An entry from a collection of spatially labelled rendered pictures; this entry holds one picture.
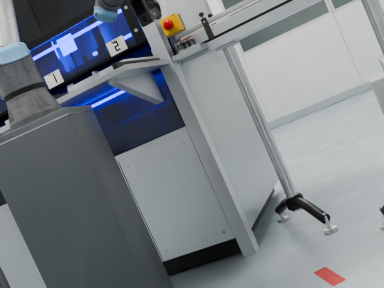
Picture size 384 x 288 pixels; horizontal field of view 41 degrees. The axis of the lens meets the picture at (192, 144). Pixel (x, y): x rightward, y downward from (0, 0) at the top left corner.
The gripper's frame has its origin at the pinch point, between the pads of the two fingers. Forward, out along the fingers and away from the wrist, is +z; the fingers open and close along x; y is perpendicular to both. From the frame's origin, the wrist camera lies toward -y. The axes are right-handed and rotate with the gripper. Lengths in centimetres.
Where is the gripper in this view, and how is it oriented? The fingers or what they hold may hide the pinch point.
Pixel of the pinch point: (158, 18)
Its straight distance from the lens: 200.3
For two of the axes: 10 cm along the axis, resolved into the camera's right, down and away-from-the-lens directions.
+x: -8.6, 3.6, 3.6
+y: -2.4, -9.1, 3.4
